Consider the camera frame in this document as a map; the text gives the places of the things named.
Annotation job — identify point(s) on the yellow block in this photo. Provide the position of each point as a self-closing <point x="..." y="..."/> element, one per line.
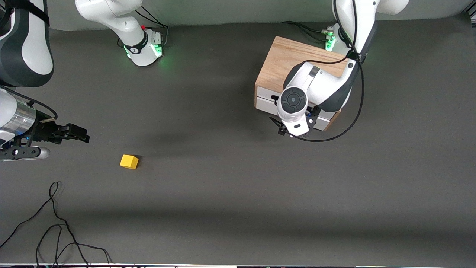
<point x="128" y="162"/>

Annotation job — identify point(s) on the white-fronted wooden drawer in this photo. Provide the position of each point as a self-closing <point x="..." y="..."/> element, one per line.
<point x="266" y="97"/>

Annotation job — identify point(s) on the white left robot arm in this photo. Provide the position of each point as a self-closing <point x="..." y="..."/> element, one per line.
<point x="319" y="85"/>

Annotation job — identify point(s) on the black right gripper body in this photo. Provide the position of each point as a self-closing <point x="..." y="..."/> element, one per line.
<point x="44" y="132"/>

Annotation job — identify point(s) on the wooden drawer cabinet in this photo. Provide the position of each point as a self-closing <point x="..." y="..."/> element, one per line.
<point x="282" y="59"/>

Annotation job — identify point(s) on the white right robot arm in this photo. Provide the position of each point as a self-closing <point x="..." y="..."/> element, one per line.
<point x="111" y="15"/>

